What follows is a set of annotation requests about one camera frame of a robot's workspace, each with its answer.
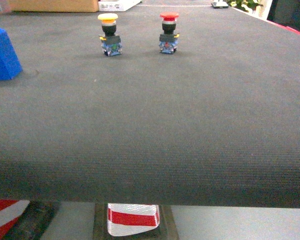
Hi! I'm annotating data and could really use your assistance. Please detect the blue plastic block part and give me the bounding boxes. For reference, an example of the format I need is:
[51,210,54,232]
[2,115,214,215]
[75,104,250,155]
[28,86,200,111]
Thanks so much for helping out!
[0,28,23,81]

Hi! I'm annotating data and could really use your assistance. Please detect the red mushroom push button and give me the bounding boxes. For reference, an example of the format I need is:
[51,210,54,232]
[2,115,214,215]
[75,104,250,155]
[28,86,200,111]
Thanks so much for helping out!
[159,11,180,55]

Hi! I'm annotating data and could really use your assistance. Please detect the yellow mushroom push button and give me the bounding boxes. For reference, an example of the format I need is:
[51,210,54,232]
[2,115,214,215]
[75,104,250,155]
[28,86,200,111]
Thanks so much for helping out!
[98,13,122,57]

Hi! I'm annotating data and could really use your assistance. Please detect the cardboard box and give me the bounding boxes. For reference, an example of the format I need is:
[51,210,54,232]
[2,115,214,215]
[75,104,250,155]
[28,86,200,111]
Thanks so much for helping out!
[8,0,99,13]

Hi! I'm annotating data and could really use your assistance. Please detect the potted green plant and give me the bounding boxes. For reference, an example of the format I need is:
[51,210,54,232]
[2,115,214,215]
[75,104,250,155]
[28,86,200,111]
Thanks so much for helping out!
[225,0,264,13]

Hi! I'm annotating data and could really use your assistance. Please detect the red white striped left marker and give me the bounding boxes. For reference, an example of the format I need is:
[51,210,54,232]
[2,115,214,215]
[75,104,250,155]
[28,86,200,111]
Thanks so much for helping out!
[0,199,30,240]

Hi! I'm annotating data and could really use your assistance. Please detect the red conveyor side frame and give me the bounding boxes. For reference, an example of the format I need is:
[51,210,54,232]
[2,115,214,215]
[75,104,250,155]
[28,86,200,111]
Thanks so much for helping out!
[265,20,300,35]

